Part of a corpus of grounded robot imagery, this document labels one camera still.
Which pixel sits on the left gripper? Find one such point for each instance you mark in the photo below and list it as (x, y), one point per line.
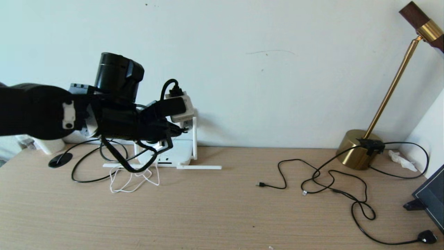
(128, 121)

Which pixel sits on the brass desk lamp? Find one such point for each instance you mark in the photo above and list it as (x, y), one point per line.
(350, 149)

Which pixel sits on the black round desk grommet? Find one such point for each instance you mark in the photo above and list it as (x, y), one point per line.
(57, 162)

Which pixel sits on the dark framed board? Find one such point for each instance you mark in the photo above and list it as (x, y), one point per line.
(433, 194)

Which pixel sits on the white toilet paper roll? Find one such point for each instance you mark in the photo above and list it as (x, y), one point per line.
(52, 147)

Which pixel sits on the crumpled white tissue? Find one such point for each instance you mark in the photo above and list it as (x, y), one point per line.
(402, 161)

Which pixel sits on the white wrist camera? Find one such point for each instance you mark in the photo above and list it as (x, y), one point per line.
(185, 107)

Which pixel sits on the clear plastic container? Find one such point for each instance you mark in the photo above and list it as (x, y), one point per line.
(25, 142)

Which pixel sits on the white wifi router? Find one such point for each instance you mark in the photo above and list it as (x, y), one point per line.
(180, 152)

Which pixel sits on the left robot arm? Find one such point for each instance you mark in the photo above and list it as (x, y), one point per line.
(31, 111)

